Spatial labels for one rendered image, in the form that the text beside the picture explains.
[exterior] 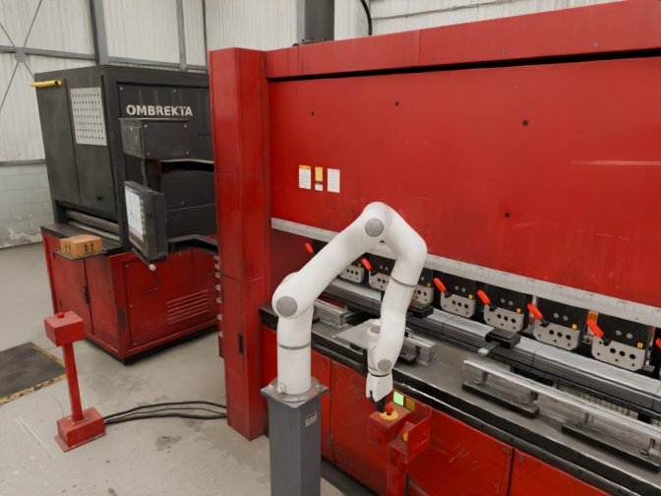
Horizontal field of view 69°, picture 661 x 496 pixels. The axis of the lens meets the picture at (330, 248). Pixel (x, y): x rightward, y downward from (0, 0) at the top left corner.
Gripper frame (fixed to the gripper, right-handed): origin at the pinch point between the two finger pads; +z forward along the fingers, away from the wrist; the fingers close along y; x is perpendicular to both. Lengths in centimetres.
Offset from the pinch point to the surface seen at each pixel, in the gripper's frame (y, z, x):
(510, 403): -43, 8, 29
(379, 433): -9.5, 22.6, -8.9
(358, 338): -28.7, -2.9, -36.1
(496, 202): -53, -67, 13
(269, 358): -33, 41, -113
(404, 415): -20.9, 18.5, -4.6
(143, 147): 8, -87, -142
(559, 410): -48, 7, 46
